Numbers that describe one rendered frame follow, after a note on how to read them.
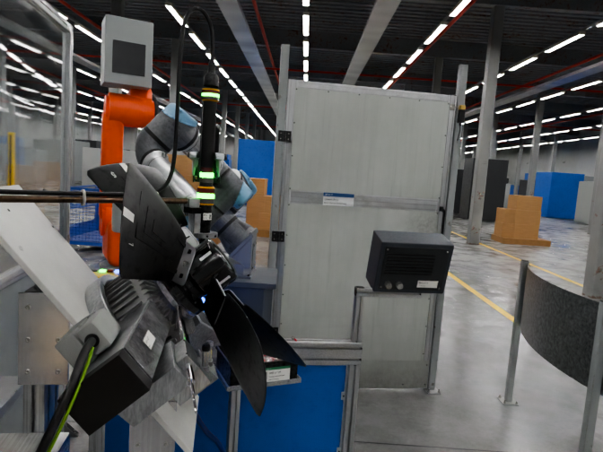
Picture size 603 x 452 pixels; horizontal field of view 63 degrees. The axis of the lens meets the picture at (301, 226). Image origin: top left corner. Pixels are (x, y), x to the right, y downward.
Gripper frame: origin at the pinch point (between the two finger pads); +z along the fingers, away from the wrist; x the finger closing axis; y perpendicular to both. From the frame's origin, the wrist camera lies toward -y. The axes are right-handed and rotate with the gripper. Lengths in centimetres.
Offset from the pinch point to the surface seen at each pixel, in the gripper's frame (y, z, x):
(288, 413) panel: 87, -40, -31
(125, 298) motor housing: 32.6, 14.5, 15.2
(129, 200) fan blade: 10.2, 32.1, 11.8
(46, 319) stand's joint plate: 37, 15, 31
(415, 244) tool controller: 24, -32, -69
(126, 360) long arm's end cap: 34, 47, 9
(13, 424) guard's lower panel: 106, -71, 70
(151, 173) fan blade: 5.7, -10.2, 14.2
